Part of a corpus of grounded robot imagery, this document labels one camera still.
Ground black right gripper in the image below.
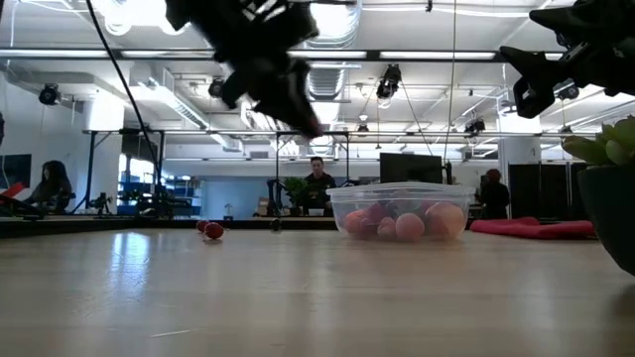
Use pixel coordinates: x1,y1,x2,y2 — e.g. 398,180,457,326
498,0,609,119

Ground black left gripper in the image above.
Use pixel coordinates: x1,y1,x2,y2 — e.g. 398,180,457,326
166,0,321,135

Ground orange-pink toy peach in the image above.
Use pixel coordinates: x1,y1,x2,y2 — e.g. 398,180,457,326
425,201,466,241

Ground clear plastic tupperware container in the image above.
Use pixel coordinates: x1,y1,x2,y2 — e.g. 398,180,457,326
325,180,476,243

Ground pink toy raspberry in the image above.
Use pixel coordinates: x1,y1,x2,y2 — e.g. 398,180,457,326
376,216,398,241

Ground pink peach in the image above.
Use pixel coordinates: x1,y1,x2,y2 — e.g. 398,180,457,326
395,212,427,243

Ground green background plant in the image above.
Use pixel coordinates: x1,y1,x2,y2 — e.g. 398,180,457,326
282,177,312,217

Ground person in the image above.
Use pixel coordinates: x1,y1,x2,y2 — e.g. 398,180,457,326
476,168,511,221
302,156,338,217
23,159,76,215

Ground black partition panels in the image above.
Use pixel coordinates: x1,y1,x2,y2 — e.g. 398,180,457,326
507,161,590,220

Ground black hanging screen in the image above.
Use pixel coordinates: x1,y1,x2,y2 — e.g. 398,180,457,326
121,129,166,165

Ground red folded towel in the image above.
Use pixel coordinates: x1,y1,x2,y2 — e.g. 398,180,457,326
469,215,596,240

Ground black computer monitor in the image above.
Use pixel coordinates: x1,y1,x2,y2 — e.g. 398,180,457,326
379,152,446,184

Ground potted succulent, black pot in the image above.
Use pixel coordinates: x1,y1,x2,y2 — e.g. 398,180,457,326
560,114,635,277

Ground red background object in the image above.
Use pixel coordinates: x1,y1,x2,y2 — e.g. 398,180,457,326
0,180,26,202

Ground silver ceiling air duct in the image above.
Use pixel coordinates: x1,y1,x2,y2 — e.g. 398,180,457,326
297,0,366,103

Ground black aluminium rig frame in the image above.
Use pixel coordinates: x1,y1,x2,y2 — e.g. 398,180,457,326
0,48,635,238

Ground black wall screen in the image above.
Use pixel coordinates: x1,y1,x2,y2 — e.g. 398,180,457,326
0,153,33,189

